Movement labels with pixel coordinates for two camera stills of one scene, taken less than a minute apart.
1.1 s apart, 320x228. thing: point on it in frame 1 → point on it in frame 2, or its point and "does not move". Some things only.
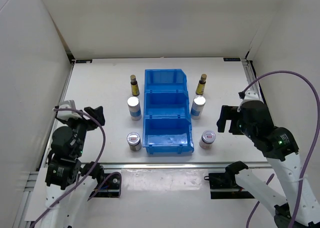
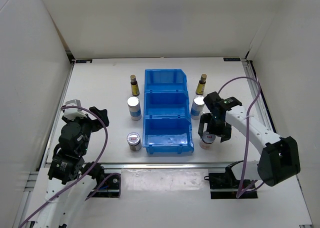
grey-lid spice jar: x=208 y=137 does not move
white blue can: x=198 y=103 does not move
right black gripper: x=227 y=113 → x=205 y=117
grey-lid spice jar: x=133 y=139 does not move
